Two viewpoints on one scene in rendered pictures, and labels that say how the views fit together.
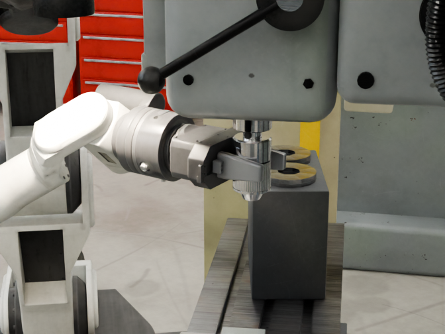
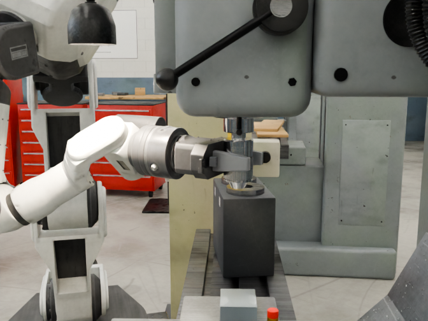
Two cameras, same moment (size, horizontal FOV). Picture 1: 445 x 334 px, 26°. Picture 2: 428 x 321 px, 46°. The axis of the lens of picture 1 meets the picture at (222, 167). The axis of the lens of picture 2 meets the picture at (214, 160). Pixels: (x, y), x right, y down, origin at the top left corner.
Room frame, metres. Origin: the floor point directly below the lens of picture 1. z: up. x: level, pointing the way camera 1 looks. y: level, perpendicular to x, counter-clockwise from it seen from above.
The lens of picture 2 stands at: (0.33, 0.08, 1.38)
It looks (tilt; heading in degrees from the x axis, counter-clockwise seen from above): 10 degrees down; 354
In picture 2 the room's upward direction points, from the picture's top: straight up
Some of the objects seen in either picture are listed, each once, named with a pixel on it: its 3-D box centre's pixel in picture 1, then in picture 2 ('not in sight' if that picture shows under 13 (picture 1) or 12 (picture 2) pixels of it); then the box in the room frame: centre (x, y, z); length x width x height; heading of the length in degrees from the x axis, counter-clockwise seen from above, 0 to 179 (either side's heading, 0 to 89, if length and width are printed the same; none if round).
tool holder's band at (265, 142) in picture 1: (251, 140); (238, 141); (1.12, -0.04, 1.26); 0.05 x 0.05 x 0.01
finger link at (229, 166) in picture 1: (238, 169); (229, 162); (1.09, -0.02, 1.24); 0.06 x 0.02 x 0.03; 57
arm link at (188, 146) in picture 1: (190, 152); (188, 155); (1.16, 0.04, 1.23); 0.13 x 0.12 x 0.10; 147
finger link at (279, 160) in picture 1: (264, 156); (246, 156); (1.14, -0.05, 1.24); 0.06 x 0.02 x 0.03; 57
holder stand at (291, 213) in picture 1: (285, 217); (241, 221); (1.52, -0.11, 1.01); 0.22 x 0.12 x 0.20; 0
